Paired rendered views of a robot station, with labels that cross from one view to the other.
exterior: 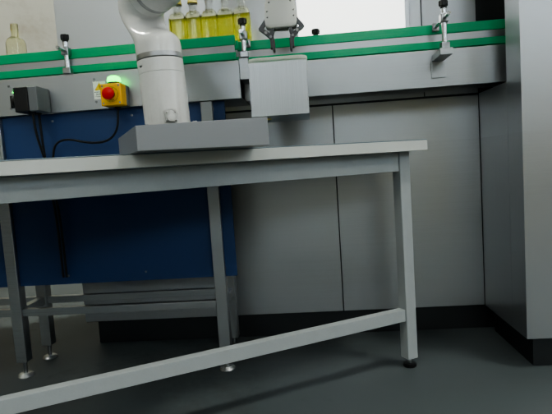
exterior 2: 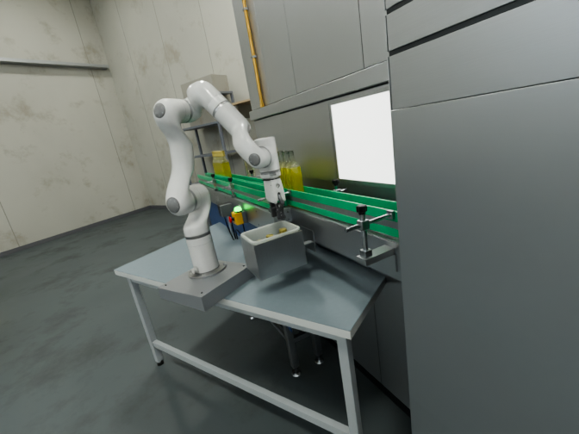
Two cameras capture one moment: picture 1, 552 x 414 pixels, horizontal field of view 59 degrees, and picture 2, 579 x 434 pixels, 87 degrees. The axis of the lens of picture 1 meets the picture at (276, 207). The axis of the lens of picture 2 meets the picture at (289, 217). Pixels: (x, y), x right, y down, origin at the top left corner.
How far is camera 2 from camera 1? 1.71 m
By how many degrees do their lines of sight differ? 60
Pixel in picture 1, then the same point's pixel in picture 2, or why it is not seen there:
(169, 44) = (189, 233)
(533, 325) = not seen: outside the picture
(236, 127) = (189, 299)
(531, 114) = (418, 386)
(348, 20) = (368, 167)
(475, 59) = not seen: hidden behind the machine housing
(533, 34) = (417, 297)
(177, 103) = (197, 263)
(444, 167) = not seen: hidden behind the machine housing
